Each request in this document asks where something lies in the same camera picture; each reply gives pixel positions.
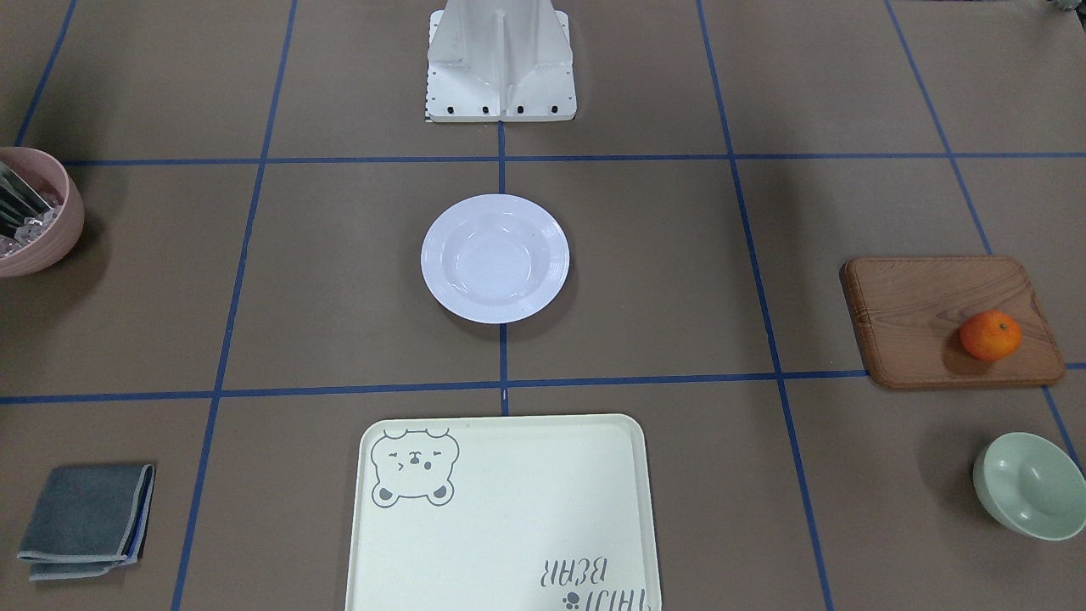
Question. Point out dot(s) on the white round plate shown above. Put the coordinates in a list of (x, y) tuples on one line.
[(495, 259)]

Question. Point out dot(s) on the orange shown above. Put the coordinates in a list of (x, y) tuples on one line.
[(990, 336)]

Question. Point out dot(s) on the cream bear tray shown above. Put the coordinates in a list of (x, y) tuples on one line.
[(517, 512)]

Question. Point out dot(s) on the wooden cutting board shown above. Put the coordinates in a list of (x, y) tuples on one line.
[(907, 312)]

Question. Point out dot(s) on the pink bowl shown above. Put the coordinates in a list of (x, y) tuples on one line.
[(64, 226)]

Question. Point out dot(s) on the folded grey cloth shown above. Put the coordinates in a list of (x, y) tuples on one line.
[(88, 520)]

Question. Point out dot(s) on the clear ice cubes pile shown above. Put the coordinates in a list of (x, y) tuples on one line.
[(20, 230)]

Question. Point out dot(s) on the light green bowl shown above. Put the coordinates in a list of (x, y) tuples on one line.
[(1031, 486)]

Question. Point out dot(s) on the metal scoop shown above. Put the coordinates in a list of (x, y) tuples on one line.
[(16, 191)]

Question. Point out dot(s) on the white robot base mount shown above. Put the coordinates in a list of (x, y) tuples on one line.
[(499, 61)]

